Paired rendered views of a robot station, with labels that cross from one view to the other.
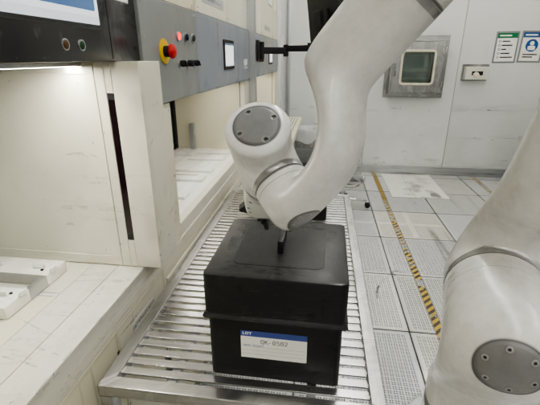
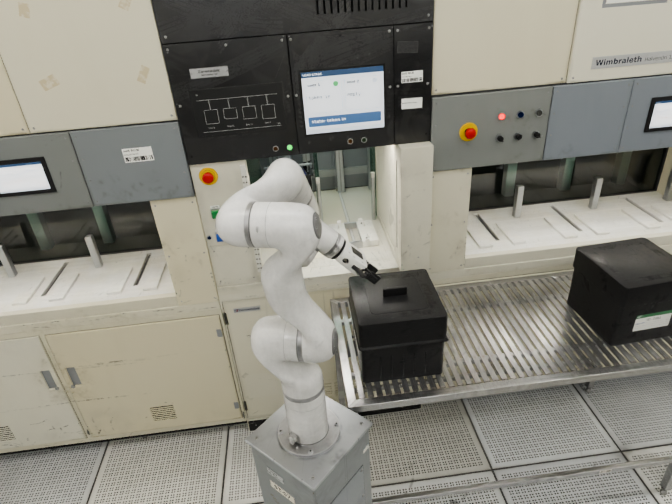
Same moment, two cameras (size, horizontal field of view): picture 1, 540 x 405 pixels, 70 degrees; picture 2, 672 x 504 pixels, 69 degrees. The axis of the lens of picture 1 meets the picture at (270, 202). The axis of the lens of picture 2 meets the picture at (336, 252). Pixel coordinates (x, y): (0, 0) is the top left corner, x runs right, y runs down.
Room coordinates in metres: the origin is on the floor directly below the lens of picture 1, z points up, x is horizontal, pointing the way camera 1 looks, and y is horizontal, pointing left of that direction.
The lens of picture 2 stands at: (0.31, -1.31, 1.98)
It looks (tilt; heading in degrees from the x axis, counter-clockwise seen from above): 30 degrees down; 78
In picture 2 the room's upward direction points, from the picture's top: 4 degrees counter-clockwise
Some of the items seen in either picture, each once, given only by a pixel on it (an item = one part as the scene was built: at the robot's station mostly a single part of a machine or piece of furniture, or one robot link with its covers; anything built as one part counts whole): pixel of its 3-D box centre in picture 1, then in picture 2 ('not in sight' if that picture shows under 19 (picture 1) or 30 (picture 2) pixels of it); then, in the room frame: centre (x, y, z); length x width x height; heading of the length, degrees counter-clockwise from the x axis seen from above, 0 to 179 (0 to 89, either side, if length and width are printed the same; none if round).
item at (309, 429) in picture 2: not in sight; (306, 409); (0.40, -0.28, 0.85); 0.19 x 0.19 x 0.18
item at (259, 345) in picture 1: (281, 307); (395, 333); (0.77, -0.03, 0.85); 0.28 x 0.28 x 0.17; 82
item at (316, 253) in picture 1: (282, 259); (394, 303); (0.77, -0.03, 0.98); 0.29 x 0.29 x 0.13; 81
